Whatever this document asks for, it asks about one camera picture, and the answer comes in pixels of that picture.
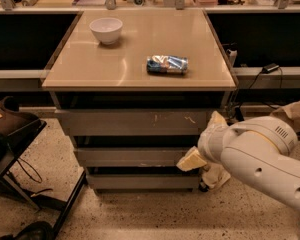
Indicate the grey middle drawer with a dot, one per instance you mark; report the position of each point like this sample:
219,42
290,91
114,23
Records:
129,157

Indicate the black leather shoe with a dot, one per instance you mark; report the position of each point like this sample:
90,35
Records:
40,230

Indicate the black rolling cart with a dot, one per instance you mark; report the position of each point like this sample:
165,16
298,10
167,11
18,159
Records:
17,131

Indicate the blue foil snack bag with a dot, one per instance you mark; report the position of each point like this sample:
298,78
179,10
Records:
167,64

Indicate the white ceramic bowl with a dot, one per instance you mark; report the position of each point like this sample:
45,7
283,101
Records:
106,30

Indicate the grey drawer cabinet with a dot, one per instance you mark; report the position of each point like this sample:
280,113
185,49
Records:
91,75

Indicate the crumpled beige cloth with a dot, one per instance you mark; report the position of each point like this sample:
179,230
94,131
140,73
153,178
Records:
215,176

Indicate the grey top drawer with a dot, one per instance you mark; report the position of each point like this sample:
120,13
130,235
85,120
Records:
132,122

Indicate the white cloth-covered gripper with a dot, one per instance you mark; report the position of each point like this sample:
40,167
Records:
209,143

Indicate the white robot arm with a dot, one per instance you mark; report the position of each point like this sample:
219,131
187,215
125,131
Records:
255,152

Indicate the black power adapter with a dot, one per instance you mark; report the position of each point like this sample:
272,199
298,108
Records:
269,68

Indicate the grey drawer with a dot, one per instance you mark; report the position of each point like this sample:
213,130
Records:
129,157
132,122
128,182

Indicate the grey bottom drawer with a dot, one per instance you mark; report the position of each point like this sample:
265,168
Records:
128,182

